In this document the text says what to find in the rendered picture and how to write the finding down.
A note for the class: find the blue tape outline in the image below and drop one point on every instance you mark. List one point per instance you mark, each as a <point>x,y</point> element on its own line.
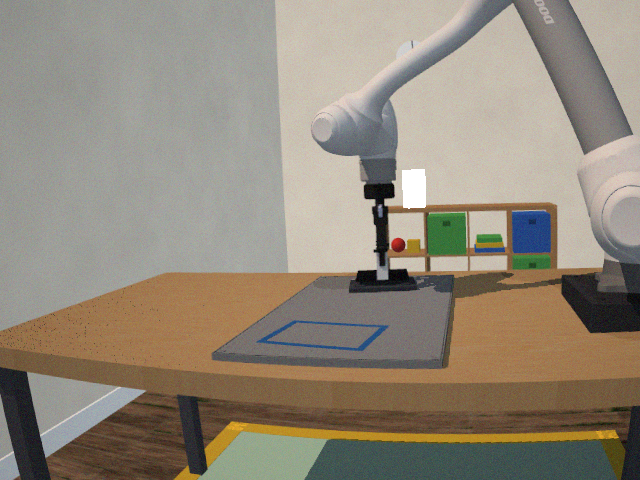
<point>360,348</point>

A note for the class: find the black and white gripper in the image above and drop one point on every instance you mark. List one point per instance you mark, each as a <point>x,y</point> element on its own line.
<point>379,192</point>

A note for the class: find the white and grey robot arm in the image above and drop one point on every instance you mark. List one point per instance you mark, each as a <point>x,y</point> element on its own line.
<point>348,126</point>

